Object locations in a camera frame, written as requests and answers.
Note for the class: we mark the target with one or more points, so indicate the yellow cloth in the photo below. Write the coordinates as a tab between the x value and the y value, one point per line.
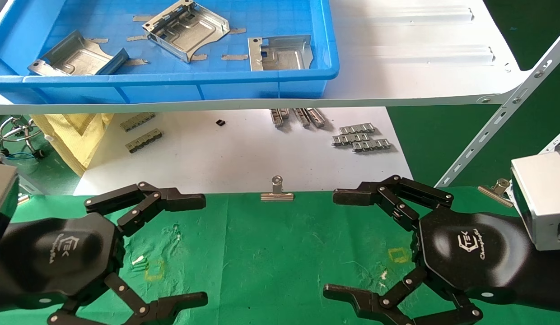
67	140

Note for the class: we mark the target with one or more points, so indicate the silver metal connector strip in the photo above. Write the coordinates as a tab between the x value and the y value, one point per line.
351	139
371	145
356	129

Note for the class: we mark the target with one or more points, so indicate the small silver metal rail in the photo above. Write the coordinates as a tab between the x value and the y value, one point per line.
316	117
278	116
301	116

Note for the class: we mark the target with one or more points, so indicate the left wrist grey camera box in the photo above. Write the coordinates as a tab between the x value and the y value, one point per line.
2	198

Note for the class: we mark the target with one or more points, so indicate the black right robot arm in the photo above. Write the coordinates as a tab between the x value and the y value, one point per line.
553	280

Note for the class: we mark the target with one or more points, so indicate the blue plastic bin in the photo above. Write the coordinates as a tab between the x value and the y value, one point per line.
171	88

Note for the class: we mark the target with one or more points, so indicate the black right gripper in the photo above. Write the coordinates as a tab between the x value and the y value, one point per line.
469	253

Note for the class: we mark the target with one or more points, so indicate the white metal shelf panel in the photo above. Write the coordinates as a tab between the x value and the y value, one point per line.
397	67

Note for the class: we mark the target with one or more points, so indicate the short white slotted angle bar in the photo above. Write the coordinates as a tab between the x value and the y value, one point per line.
557	141

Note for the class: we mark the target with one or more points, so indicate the green cloth mat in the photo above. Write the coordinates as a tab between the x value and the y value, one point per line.
262	253

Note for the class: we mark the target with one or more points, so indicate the small grey metal scrap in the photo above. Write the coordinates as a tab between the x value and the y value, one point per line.
238	31

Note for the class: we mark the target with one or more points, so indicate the grey-tan connector strip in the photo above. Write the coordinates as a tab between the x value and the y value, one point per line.
137	121
144	140

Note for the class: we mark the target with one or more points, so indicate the right wrist grey camera box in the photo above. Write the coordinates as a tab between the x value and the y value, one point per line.
539	198

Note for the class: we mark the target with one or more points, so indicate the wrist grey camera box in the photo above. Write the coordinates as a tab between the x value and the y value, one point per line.
2	198
539	198

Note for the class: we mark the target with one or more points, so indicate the stamped sheet metal bracket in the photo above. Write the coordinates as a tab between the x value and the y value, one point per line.
189	31
76	56
284	56

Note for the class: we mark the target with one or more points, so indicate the grey tape piece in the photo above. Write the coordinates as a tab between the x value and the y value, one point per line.
99	40
136	38
136	62
139	18
198	57
234	57

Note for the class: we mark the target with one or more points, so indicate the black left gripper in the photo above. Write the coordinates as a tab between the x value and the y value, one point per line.
58	253

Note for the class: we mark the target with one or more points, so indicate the white paper sheet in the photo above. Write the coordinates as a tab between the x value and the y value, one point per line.
216	158

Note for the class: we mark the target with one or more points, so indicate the long white slotted angle bar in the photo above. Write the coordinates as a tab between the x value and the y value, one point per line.
487	126

